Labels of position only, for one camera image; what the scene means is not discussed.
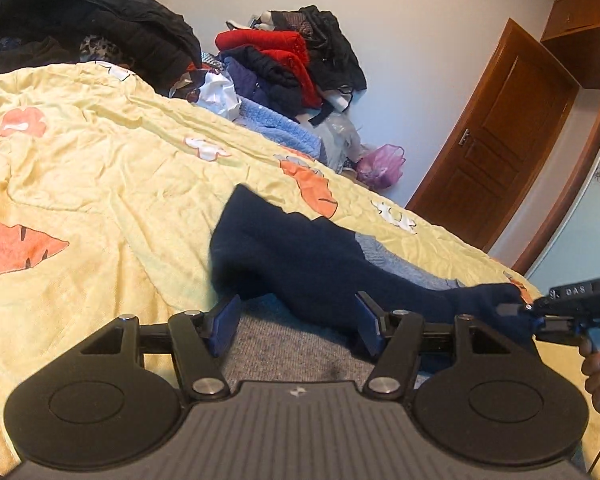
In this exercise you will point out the wardrobe with floral panel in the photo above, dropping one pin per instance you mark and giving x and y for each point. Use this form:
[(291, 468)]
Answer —
[(580, 200)]

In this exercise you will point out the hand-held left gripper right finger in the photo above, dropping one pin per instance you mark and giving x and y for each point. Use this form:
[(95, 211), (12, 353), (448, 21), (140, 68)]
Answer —
[(367, 322)]

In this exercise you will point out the dark navy garment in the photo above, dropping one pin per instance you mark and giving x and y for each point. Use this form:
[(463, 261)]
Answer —
[(270, 80)]

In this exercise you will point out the dark patterned cloth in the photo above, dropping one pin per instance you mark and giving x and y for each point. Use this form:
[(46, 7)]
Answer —
[(100, 50)]

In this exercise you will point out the pink mesh bag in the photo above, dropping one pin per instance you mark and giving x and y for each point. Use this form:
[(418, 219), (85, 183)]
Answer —
[(380, 165)]

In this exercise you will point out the black padded jacket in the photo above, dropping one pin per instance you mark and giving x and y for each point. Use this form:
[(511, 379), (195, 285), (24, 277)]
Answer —
[(80, 10)]

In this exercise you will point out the person's right hand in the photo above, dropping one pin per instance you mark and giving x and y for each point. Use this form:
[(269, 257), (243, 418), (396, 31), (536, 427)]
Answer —
[(597, 375)]

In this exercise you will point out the light blue fleece blanket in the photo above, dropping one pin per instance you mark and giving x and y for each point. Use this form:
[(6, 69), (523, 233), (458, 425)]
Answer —
[(280, 127)]

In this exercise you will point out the brown wooden door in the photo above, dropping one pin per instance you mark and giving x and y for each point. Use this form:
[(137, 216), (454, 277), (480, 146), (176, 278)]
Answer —
[(495, 135)]

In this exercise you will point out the red knitted garment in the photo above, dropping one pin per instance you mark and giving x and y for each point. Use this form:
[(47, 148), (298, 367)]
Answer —
[(280, 47)]

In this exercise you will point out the yellow carrot print blanket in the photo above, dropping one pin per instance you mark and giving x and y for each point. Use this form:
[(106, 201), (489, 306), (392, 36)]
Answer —
[(105, 185)]

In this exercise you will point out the brown wooden cabinet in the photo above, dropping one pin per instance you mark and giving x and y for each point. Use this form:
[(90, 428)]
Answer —
[(585, 25)]

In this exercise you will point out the white crumpled cloth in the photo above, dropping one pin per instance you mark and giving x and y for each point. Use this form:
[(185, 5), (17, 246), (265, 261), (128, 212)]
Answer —
[(220, 92)]

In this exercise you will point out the clear plastic bag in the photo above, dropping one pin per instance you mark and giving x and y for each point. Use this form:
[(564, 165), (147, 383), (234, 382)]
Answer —
[(340, 140)]

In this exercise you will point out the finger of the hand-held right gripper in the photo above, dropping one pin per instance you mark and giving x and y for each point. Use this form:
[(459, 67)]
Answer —
[(515, 308)]

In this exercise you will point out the navy and grey sweater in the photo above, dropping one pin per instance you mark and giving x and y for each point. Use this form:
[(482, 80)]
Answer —
[(305, 260)]

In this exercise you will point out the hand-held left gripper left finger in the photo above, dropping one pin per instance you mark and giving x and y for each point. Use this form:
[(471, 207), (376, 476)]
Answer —
[(227, 325)]

